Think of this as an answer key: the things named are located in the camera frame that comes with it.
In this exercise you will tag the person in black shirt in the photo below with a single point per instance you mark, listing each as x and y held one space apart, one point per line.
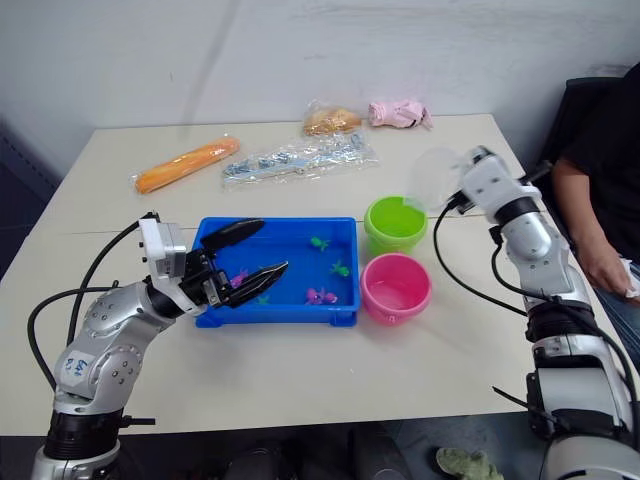
610 125

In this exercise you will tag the green plush toy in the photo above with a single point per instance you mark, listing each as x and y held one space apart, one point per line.
465 464

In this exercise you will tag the green toy fish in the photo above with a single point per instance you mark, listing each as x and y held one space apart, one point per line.
263 300
341 270
320 243

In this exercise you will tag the pink plastic bucket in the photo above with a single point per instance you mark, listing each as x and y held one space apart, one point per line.
395 295

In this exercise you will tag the green plastic bucket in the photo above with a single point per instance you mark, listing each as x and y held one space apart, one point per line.
395 230

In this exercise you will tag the white handwritten label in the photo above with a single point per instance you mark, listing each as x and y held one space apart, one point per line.
76 367

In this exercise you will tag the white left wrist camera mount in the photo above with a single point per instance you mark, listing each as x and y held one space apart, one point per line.
161 250

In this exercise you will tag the blue plastic tub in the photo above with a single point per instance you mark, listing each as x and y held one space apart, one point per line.
280 315

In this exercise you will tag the clear bag of metal hardware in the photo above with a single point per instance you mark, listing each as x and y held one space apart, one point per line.
300 160

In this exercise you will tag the bagged orange baguette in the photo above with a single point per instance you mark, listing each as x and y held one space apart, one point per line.
187 162

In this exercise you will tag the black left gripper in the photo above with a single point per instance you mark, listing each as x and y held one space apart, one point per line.
200 280

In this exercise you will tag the person's bare hand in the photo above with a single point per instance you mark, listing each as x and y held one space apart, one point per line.
607 270

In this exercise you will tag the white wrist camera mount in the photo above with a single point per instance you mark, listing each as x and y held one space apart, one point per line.
161 250
492 185

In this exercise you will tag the clear plastic measuring cup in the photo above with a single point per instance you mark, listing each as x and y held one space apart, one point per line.
430 175

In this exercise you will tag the person's bare forearm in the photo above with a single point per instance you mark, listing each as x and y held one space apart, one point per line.
585 210

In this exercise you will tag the pink folded cloth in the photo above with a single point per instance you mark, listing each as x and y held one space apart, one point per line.
395 114

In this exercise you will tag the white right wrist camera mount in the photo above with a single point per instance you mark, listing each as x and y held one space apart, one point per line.
492 185

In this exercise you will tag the bagged brown bread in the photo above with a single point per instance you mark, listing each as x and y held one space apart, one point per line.
330 120

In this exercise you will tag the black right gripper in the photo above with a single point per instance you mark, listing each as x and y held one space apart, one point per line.
459 204

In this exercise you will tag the pink toy fish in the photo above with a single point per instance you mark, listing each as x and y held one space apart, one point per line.
320 297
241 276

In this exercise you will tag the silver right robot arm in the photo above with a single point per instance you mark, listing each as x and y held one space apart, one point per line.
540 245

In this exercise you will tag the white crumpled tissue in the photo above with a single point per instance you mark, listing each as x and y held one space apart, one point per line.
632 280

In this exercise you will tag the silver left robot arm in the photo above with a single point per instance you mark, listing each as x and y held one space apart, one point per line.
115 320

